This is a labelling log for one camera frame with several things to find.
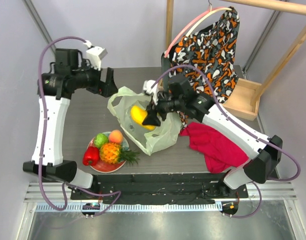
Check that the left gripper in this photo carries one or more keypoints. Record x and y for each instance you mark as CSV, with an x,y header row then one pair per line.
x,y
105,89

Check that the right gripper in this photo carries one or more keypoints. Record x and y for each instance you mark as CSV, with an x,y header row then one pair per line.
x,y
158,110

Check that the fake yellow mango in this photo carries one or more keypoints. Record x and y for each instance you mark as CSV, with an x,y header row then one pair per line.
x,y
138,114

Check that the pale green plastic bag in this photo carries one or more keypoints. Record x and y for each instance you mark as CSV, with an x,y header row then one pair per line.
x,y
130,110

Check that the fake peach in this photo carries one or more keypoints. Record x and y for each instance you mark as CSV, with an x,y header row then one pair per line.
x,y
116,136

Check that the fake pineapple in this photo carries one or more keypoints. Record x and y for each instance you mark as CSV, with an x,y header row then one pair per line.
x,y
113,153

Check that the fake red fruit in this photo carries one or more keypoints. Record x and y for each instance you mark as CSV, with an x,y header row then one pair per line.
x,y
91,156

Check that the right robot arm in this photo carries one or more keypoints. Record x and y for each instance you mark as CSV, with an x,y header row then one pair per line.
x,y
263,152

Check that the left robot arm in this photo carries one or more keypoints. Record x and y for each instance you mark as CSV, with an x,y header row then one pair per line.
x,y
70,71

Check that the red and teal plate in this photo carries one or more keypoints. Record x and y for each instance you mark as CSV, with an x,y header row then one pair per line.
x,y
103,167

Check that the red cloth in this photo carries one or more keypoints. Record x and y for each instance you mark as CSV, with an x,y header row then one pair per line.
x,y
219,152

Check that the orange patterned garment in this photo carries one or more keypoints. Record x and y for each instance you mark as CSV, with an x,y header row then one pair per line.
x,y
211,48

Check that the wooden clothes rack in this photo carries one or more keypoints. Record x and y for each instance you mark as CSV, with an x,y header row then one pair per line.
x,y
244,102

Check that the pink and white hanger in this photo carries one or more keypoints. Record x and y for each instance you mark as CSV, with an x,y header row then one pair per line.
x,y
193,24

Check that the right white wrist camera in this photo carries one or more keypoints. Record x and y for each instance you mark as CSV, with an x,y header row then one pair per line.
x,y
150,88

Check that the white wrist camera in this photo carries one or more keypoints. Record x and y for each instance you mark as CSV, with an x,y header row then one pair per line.
x,y
150,88
95,55

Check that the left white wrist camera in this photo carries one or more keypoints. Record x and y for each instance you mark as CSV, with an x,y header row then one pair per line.
x,y
95,55

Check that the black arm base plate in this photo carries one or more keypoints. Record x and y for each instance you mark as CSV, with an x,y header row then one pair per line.
x,y
165,189

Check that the white slotted cable duct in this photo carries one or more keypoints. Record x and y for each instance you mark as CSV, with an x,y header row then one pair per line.
x,y
90,207

